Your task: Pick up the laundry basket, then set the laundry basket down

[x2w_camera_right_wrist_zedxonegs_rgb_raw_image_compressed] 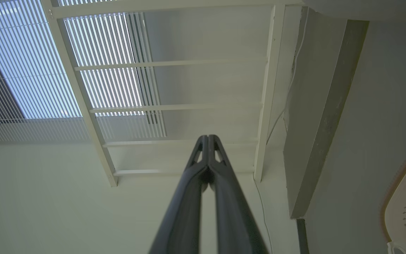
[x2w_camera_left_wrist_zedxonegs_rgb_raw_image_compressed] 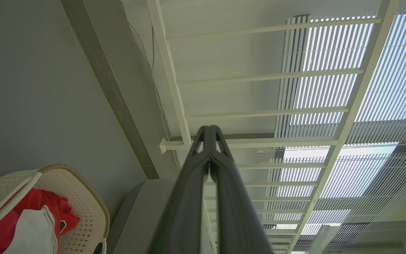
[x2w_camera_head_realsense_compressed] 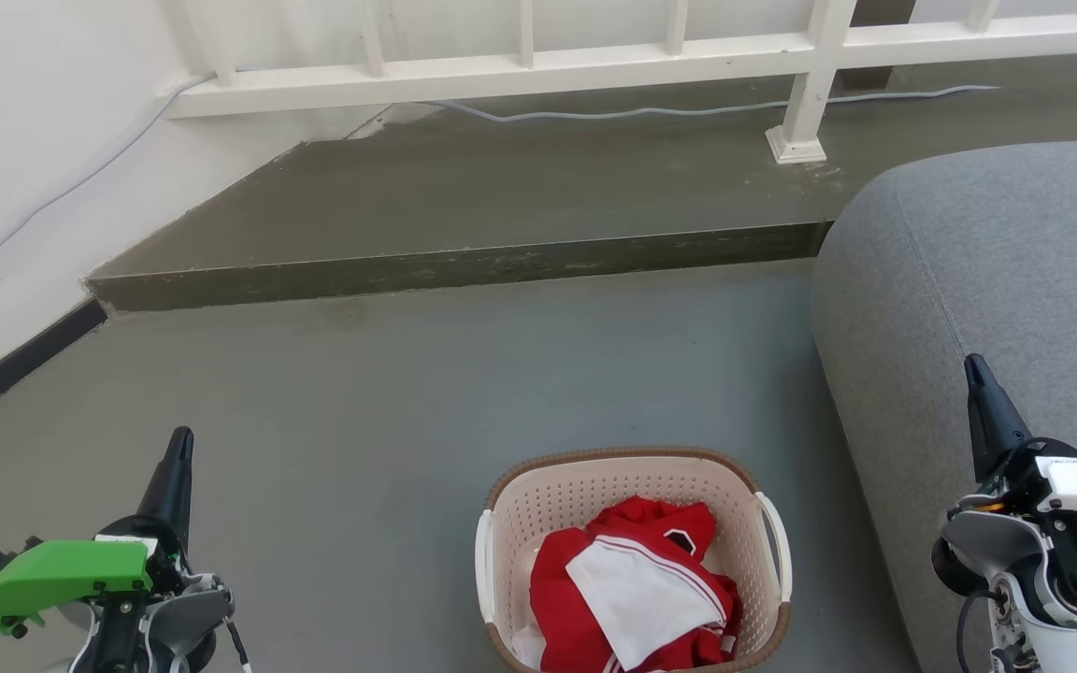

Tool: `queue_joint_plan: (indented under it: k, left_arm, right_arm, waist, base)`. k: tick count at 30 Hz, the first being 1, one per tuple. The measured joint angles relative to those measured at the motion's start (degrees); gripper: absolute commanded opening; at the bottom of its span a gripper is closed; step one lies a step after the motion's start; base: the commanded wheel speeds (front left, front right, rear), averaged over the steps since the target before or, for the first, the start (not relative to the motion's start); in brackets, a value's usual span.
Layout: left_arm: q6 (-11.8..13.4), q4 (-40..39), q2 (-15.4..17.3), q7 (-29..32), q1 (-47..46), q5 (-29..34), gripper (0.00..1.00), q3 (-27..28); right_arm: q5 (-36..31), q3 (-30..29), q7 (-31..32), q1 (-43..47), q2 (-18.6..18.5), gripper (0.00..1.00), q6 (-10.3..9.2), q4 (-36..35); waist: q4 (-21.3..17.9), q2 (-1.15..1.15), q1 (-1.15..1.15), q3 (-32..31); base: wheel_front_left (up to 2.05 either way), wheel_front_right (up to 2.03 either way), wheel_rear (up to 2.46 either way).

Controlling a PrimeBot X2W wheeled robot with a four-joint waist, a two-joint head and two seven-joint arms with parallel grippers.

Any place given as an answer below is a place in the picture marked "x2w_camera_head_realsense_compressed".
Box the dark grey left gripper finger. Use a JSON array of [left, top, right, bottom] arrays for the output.
[[135, 427, 194, 545]]

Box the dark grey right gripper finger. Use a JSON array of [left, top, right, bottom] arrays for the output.
[[964, 353, 1033, 483]]

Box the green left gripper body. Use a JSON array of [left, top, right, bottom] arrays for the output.
[[0, 514, 194, 638]]

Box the beige perforated laundry basket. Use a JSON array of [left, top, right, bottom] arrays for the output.
[[475, 446, 794, 673]]

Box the grey fabric sofa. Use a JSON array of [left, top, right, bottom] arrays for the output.
[[810, 138, 1077, 673]]

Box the black baseboard strip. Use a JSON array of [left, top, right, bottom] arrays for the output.
[[0, 297, 109, 438]]

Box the white cloth with red stripes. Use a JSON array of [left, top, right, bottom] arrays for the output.
[[565, 537, 728, 671]]

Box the red garment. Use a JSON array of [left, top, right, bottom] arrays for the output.
[[529, 496, 743, 673]]

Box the raised concrete step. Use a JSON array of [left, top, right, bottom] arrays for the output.
[[85, 51, 1077, 314]]

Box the white wooden railing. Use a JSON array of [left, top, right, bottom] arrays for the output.
[[165, 0, 1077, 165]]

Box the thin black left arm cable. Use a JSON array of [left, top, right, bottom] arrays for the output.
[[223, 617, 254, 673]]

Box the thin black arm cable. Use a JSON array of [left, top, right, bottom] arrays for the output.
[[955, 587, 1002, 673], [223, 617, 254, 673]]

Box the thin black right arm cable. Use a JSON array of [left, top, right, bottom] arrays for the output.
[[955, 587, 1002, 673]]

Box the grey cable on wall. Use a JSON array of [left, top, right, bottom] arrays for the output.
[[0, 75, 217, 294]]

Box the grey cable on floor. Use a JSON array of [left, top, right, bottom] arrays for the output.
[[426, 84, 1002, 124]]

